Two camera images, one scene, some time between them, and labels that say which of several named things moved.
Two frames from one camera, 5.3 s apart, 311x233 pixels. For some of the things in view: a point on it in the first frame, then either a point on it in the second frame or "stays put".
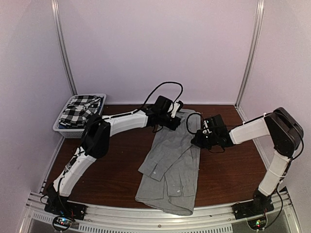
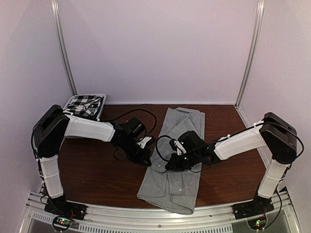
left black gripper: [176, 123] to [145, 155]
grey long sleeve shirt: [170, 177] stays put
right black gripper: [197, 141] to [176, 166]
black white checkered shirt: [79, 109] stays put
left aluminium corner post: [58, 24] stays put
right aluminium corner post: [259, 23] stays put
